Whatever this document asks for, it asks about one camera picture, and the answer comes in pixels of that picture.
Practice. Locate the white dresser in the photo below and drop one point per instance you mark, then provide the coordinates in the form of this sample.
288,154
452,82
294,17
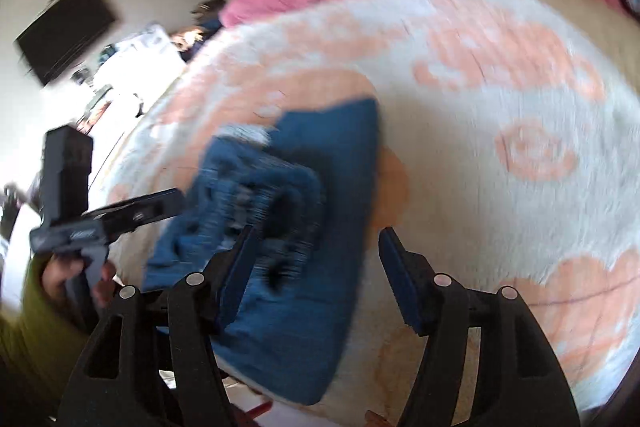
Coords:
135,67

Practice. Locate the person's left hand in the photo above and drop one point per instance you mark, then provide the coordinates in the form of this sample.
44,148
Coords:
102,282

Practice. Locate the pile of dark clothes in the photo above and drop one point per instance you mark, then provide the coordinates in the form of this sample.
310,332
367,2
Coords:
207,14

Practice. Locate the blue pants with lace trim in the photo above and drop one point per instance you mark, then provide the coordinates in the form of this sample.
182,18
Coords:
310,307

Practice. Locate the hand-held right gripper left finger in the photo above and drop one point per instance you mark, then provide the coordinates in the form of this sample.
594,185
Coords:
235,282

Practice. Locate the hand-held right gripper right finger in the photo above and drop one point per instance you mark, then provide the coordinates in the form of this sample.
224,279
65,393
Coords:
405,282

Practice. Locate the black wall television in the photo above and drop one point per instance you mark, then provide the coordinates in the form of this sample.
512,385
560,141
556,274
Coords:
65,32

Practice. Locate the person's left forearm green sleeve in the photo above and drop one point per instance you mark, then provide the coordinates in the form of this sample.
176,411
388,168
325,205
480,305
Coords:
35,347

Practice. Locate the peach and white printed blanket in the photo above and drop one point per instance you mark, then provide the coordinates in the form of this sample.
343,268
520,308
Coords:
500,107

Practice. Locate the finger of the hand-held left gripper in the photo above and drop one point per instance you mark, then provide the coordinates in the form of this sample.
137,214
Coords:
274,274
287,209

